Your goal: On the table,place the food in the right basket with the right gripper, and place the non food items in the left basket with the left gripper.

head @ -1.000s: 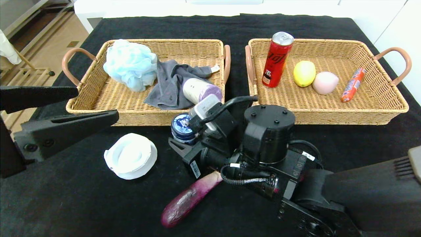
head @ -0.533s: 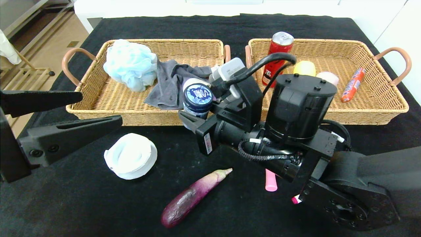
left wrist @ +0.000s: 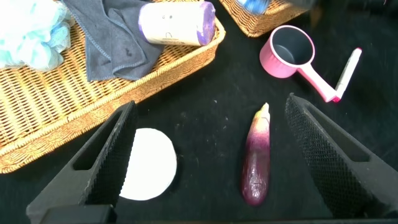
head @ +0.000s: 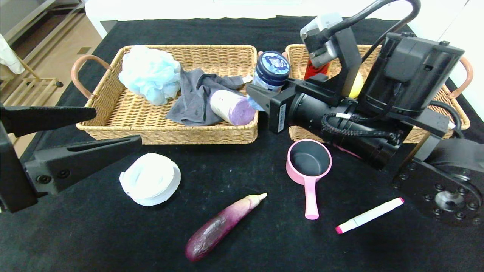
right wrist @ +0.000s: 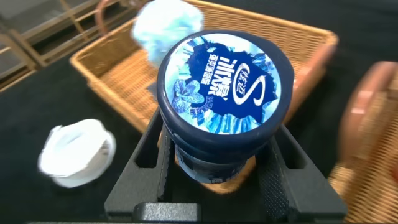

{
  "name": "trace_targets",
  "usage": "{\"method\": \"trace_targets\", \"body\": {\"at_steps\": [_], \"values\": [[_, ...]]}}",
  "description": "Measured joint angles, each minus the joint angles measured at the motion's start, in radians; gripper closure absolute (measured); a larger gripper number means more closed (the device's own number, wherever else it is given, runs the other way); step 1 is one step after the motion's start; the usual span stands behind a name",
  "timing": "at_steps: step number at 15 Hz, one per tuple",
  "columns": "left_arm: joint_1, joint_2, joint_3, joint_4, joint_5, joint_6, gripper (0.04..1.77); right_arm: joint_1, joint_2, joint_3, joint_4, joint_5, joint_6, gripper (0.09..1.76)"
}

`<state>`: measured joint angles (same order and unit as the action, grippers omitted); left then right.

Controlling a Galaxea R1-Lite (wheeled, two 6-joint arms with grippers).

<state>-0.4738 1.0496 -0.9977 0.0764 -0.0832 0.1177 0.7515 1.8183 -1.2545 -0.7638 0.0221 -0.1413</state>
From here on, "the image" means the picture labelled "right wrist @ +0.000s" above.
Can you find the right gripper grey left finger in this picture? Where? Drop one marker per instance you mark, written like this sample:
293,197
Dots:
143,180

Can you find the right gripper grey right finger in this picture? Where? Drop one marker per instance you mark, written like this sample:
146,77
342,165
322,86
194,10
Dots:
298,193

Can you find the blue lidded gum jar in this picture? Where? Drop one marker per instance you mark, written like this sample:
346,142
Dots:
224,87

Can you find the wicker basket with food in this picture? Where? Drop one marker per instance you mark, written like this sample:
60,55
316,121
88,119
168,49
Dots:
373,186

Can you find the wicker basket with bath items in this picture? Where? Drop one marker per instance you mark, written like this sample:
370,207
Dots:
124,71

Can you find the wooden rack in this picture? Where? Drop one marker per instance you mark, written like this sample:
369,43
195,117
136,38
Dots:
56,54

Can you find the light blue bath pouf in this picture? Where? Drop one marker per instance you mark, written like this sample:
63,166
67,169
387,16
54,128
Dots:
164,25

